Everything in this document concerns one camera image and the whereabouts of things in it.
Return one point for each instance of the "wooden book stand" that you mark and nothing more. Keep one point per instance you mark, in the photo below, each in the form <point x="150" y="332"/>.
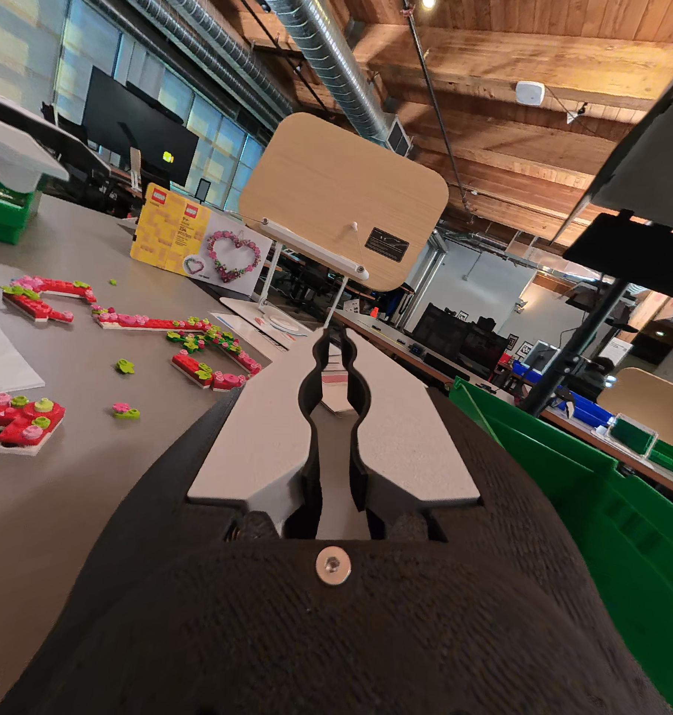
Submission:
<point x="342" y="190"/>

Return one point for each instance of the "white plastic object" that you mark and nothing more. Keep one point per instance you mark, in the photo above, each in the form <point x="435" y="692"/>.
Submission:
<point x="12" y="145"/>

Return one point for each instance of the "red L-shaped lego segment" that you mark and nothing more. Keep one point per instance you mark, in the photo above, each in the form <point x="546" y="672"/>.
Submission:
<point x="34" y="304"/>

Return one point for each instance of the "white ceiling access point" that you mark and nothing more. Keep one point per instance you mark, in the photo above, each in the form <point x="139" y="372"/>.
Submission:
<point x="529" y="92"/>

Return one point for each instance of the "large green plastic bin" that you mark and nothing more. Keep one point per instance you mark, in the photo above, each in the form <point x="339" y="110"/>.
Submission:
<point x="621" y="530"/>

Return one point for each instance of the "small green plastic bin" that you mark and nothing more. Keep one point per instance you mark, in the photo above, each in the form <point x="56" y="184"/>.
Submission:
<point x="6" y="223"/>

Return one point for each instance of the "rounded wooden board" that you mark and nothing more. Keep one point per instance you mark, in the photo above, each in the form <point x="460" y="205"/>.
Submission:
<point x="649" y="402"/>

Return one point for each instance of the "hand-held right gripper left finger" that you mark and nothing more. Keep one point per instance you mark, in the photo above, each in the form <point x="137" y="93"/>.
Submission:
<point x="247" y="447"/>

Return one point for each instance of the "pink flower on green leaf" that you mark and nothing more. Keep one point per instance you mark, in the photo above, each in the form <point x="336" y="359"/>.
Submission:
<point x="125" y="412"/>

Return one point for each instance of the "black tripod stand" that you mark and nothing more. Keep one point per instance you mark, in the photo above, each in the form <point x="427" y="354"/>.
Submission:
<point x="582" y="346"/>

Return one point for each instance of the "white printed sheet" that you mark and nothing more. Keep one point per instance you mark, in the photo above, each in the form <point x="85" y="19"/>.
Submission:
<point x="247" y="335"/>

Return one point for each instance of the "black box on tripod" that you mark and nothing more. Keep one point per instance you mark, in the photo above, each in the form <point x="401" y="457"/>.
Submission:
<point x="627" y="257"/>

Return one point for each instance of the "yellow lego box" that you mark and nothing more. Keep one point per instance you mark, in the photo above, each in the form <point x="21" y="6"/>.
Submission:
<point x="168" y="234"/>

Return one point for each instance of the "green box with clear lid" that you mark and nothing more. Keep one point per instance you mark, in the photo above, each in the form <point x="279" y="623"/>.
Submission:
<point x="631" y="437"/>

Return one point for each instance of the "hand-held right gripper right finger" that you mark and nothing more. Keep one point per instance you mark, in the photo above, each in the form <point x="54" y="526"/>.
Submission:
<point x="414" y="441"/>

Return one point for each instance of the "lime green lego leaf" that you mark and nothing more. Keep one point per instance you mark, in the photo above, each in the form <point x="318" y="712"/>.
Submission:
<point x="125" y="366"/>

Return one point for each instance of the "dark ribbed ceiling duct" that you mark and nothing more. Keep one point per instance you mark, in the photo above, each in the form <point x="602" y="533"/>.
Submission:
<point x="213" y="50"/>

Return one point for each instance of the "large red flowered lego assembly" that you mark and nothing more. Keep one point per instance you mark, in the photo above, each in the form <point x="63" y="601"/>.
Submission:
<point x="146" y="322"/>

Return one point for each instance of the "grey overhead panel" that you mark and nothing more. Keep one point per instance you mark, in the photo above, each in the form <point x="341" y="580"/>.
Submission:
<point x="649" y="162"/>

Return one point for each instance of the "lego instruction booklet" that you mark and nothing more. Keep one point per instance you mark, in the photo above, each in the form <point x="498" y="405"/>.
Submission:
<point x="6" y="368"/>

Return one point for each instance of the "large black screen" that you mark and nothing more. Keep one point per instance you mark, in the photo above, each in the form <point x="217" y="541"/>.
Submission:
<point x="135" y="123"/>

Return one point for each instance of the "silver ventilation duct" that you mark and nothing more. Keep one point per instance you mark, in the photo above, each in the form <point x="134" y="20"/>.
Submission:
<point x="336" y="61"/>

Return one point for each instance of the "blue storage bins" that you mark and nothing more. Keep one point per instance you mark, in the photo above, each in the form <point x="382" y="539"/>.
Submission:
<point x="587" y="410"/>

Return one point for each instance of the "small red lego segment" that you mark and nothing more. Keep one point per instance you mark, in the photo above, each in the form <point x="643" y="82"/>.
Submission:
<point x="18" y="424"/>

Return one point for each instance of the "black ceiling pipe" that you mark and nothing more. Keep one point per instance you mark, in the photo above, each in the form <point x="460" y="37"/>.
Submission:
<point x="437" y="95"/>

